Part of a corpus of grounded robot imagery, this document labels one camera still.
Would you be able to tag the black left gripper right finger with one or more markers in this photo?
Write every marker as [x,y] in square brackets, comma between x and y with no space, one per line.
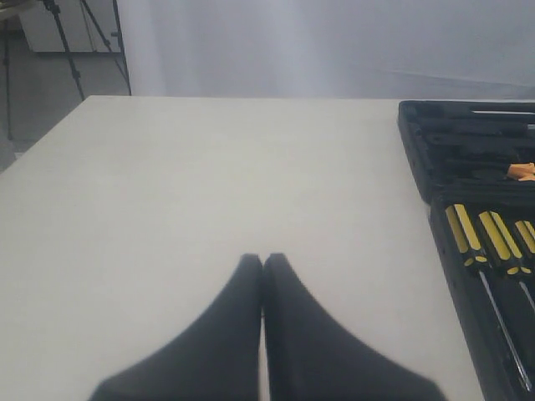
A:
[310,356]

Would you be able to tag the middle yellow black screwdriver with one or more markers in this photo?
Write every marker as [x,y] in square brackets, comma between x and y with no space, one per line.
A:
[507,251]

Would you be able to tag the orange black handled pliers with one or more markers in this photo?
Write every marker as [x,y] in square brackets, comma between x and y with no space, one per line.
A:
[521,172]

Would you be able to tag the small yellow black screwdriver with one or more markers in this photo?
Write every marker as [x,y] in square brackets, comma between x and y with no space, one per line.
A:
[525,230]

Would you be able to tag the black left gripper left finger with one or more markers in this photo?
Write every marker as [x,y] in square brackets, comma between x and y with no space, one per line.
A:
[215,358]

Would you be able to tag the white backdrop curtain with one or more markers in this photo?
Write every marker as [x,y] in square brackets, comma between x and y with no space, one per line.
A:
[331,49]

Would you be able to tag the large yellow black screwdriver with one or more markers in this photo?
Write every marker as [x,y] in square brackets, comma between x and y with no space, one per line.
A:
[476,262]

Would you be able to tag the black plastic tool case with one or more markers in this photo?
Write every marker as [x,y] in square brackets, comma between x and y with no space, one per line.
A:
[459,153]

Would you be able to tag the black camera tripod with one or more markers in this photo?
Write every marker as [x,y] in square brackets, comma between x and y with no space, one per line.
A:
[10,9]

